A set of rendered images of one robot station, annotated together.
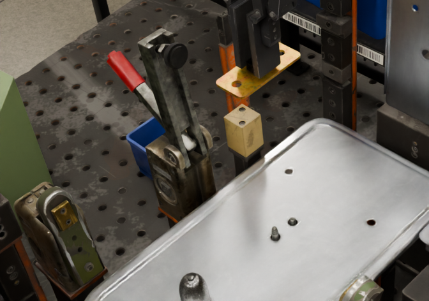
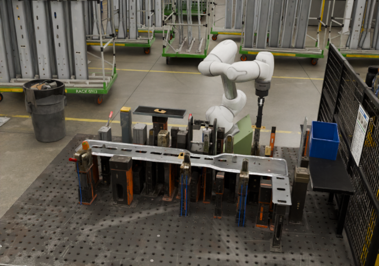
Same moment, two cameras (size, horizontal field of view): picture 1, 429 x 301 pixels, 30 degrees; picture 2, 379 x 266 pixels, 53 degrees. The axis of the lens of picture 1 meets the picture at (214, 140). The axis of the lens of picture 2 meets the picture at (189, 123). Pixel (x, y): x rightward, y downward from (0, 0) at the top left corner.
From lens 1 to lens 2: 1.79 m
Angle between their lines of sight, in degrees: 44
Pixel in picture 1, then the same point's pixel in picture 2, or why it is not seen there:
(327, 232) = (261, 167)
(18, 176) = (243, 151)
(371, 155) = (283, 166)
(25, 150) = (247, 147)
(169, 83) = (257, 131)
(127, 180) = not seen: hidden behind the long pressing
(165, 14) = not seen: hidden behind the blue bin
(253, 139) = (267, 152)
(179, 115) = (256, 138)
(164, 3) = not seen: hidden behind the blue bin
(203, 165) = (256, 150)
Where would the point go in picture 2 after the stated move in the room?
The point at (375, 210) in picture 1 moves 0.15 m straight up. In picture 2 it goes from (272, 170) to (274, 148)
